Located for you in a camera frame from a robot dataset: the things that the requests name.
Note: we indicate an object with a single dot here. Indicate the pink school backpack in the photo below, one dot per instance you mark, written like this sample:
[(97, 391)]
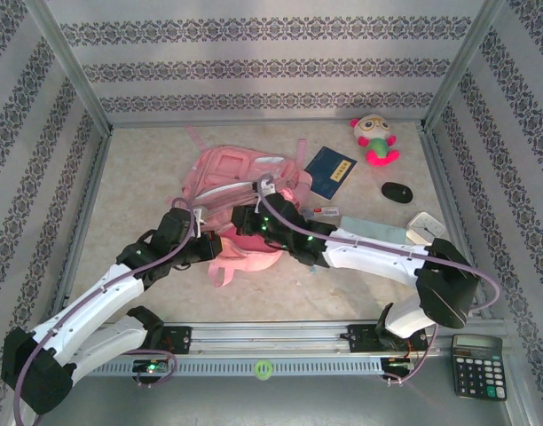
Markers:
[(236, 173)]

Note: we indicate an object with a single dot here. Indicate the pen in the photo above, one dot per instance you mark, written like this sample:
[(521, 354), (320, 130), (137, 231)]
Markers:
[(327, 211)]

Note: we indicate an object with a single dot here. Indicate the dark blue notebook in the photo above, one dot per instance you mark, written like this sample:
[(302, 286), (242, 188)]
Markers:
[(331, 171)]

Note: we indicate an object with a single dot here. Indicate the pale green pouch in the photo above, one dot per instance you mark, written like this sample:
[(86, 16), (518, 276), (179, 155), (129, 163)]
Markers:
[(373, 228)]

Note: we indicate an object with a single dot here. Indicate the black oval computer mouse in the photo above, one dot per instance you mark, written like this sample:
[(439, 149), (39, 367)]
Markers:
[(396, 192)]

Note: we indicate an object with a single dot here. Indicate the white square alarm clock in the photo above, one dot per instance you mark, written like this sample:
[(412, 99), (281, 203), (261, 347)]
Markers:
[(427, 227)]

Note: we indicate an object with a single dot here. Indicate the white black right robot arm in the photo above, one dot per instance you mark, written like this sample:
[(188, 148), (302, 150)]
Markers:
[(378, 259)]

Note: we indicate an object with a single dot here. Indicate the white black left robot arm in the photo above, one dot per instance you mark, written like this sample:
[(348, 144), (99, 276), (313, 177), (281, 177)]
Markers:
[(89, 302)]

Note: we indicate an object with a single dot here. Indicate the pink white plush toy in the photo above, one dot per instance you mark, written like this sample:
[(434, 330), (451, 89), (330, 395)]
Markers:
[(377, 142)]

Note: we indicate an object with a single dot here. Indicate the black desk calculator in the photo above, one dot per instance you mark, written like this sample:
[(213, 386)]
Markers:
[(477, 368)]

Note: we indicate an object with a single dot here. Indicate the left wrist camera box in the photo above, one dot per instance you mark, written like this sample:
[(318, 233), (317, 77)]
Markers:
[(199, 219)]

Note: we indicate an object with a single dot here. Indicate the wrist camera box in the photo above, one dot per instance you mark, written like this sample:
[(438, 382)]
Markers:
[(265, 188), (199, 219)]

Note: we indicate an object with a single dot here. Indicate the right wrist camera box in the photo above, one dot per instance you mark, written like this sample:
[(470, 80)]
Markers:
[(265, 188)]

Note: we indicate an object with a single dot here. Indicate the aluminium side rail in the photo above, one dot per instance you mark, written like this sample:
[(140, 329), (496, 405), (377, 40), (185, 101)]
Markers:
[(92, 186), (435, 177)]

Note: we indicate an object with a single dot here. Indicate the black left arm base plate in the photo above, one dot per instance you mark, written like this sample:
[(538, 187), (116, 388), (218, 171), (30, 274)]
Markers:
[(178, 339)]

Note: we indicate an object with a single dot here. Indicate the aluminium back rail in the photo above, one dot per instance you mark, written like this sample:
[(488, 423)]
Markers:
[(254, 122)]

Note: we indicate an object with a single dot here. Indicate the aluminium mounting rail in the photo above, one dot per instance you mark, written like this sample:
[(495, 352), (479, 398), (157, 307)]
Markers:
[(271, 337)]

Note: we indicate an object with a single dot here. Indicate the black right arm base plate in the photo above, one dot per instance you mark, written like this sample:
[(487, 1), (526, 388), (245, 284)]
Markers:
[(360, 339)]

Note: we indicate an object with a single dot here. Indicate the aluminium frame post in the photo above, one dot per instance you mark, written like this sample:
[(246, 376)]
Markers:
[(466, 57), (67, 62)]

